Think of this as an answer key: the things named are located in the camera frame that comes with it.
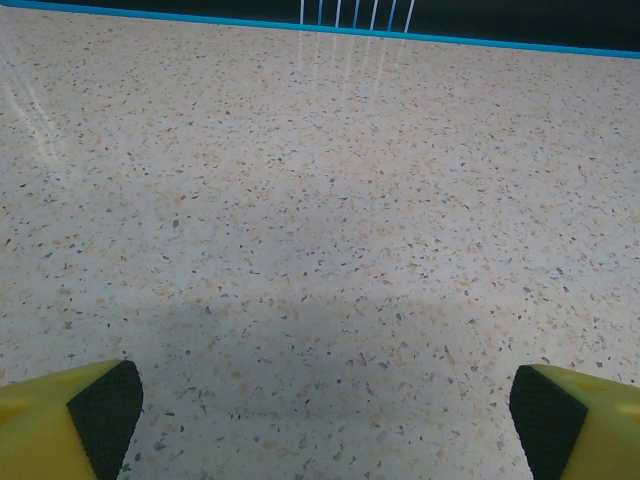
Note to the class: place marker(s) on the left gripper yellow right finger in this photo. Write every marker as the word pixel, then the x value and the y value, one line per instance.
pixel 600 430

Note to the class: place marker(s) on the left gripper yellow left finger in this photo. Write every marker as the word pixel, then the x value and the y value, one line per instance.
pixel 45 430

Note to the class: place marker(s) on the blue table edge strip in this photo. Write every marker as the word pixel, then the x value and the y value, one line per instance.
pixel 500 42

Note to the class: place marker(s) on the printed blue enclosure panel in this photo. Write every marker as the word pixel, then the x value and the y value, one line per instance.
pixel 500 20

